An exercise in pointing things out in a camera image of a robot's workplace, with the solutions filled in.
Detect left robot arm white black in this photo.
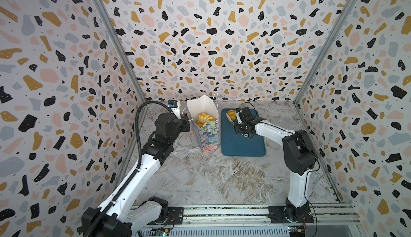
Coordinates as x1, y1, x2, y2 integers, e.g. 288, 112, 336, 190
81, 113, 190, 237

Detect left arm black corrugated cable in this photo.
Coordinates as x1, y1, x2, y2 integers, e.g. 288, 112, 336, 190
83, 100, 174, 237

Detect teal rectangular tray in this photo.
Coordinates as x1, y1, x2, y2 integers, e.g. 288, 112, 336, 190
219, 108, 266, 157

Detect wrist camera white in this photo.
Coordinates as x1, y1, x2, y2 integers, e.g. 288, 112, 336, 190
235, 108, 246, 125
168, 100, 181, 119

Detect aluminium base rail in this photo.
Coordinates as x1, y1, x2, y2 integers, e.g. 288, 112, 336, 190
86, 204, 363, 237

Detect striped croissant bread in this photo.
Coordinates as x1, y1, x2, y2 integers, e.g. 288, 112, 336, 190
196, 121, 204, 128

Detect twisted glazed pastry bread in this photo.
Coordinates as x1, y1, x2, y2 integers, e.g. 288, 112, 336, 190
198, 113, 216, 124

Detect floral paper bag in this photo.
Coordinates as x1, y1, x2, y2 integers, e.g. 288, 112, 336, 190
187, 92, 220, 153

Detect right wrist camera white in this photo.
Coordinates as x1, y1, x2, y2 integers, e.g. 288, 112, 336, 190
235, 108, 246, 125

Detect metal tongs cream tips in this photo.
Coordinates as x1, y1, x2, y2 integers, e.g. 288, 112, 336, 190
226, 109, 249, 137

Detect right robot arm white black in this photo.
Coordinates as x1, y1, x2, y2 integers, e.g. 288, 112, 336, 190
226, 107, 318, 223

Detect small striped bun top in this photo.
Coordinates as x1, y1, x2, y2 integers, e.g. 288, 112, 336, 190
226, 109, 237, 122

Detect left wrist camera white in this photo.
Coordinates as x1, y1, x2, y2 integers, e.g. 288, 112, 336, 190
168, 100, 181, 119

